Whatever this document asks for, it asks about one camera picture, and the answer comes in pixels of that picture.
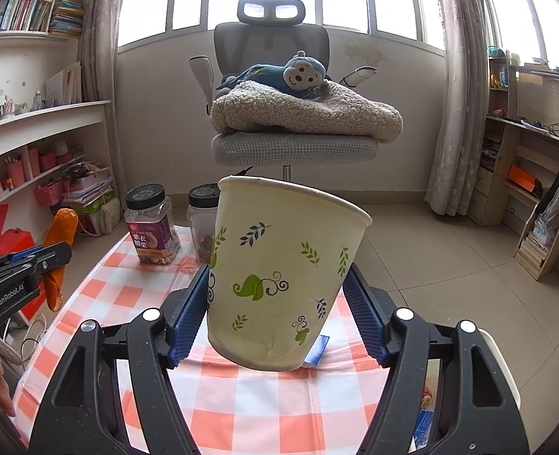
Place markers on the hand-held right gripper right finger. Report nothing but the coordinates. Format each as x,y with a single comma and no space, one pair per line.
367,322

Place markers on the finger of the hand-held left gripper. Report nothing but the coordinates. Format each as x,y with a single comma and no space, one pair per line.
26,254
54,257

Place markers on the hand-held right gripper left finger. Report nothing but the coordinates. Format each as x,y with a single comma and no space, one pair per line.
189,322

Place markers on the long orange peel strip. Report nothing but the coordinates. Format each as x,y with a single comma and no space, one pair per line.
64,227

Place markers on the leaf print paper cup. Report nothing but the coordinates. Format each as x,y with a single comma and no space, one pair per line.
279,270

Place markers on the white plastic trash bin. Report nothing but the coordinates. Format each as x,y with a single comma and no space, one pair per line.
499,365

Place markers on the red gift bag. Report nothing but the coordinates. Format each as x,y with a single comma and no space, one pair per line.
14,241

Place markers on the blue white biscuit packet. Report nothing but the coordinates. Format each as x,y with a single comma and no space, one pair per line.
319,348

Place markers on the pink plastic basket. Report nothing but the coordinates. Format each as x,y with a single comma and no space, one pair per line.
49,194

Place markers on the purple label nut jar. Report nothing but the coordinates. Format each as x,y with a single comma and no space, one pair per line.
154,237

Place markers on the clear jar with dark nuts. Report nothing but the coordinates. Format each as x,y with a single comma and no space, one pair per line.
201,227

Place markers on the pink white checkered tablecloth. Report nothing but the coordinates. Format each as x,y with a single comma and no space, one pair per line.
241,403

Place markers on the white bookshelf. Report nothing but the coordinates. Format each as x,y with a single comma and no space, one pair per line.
37,128

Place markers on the grey lace curtain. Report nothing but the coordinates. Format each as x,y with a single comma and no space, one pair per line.
101,80
459,104

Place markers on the grey office chair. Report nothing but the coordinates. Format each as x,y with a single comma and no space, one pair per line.
270,151

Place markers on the orange flat box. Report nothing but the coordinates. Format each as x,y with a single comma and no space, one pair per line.
521,179

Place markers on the beige fleece blanket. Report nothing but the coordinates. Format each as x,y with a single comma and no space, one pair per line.
307,113

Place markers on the grey plastic bag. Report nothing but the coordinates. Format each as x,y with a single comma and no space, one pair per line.
554,208

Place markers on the wooden shelf desk unit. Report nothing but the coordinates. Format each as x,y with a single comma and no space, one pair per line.
511,151

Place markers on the blue monkey plush toy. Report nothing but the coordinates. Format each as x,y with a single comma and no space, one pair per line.
298,73

